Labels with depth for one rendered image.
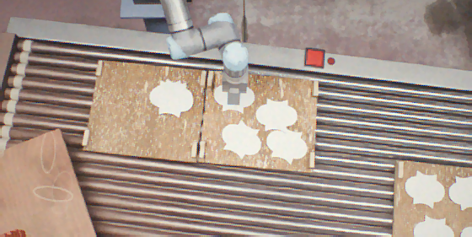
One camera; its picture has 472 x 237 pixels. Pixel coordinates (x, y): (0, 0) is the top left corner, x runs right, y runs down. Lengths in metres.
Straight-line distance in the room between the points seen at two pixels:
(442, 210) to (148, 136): 1.08
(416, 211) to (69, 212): 1.19
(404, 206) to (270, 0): 1.66
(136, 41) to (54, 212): 0.72
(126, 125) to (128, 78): 0.18
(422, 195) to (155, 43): 1.14
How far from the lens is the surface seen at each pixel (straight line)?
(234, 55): 1.61
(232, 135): 1.94
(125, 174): 1.97
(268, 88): 2.01
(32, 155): 1.94
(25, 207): 1.92
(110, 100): 2.03
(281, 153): 1.94
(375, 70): 2.13
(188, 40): 1.65
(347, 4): 3.29
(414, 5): 3.40
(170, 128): 1.97
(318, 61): 2.08
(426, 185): 2.03
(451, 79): 2.21
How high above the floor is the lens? 2.82
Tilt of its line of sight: 72 degrees down
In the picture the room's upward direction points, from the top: 3 degrees clockwise
